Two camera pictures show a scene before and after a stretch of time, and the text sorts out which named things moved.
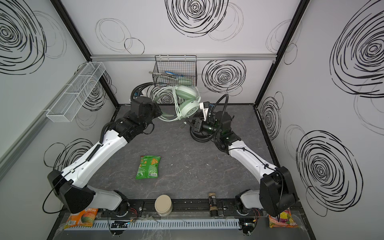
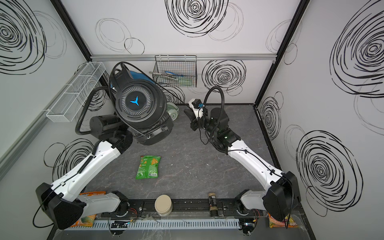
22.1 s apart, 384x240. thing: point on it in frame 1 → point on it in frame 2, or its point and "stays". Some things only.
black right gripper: x=197 y=124 stays
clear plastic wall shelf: x=67 y=106 stays
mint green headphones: x=186 y=99 → x=172 y=110
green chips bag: x=148 y=167 stays
